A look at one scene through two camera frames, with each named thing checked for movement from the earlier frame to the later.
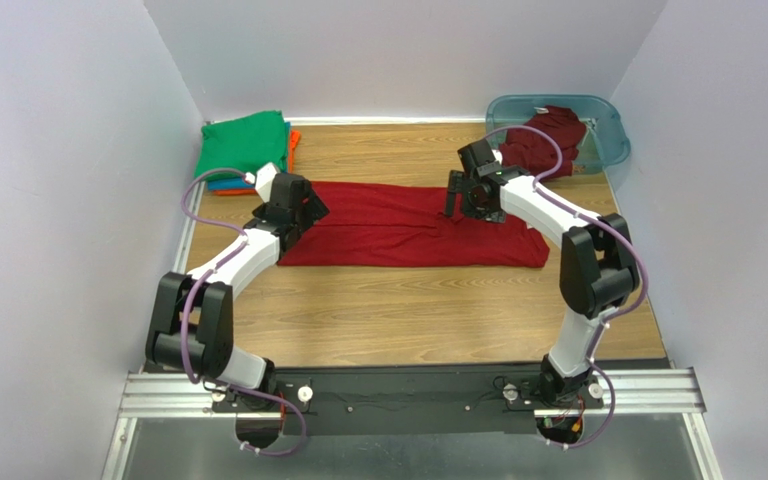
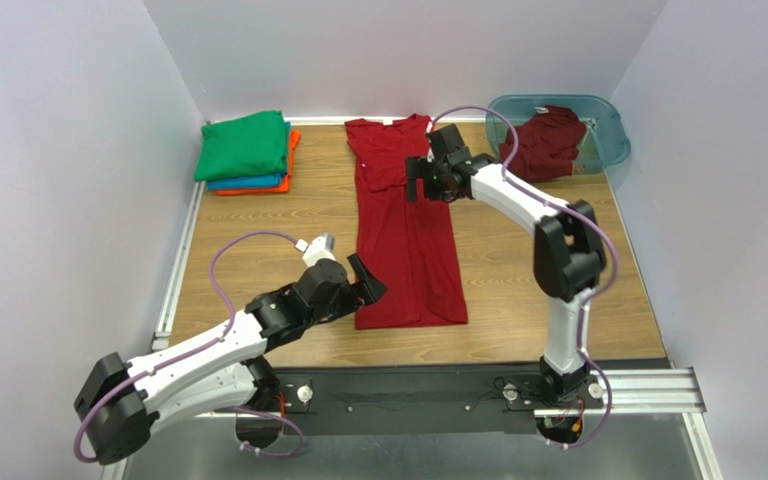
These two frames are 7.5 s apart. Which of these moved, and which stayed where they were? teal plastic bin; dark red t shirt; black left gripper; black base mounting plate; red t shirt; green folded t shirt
Moved: red t shirt; black left gripper
Stayed: teal plastic bin; green folded t shirt; black base mounting plate; dark red t shirt
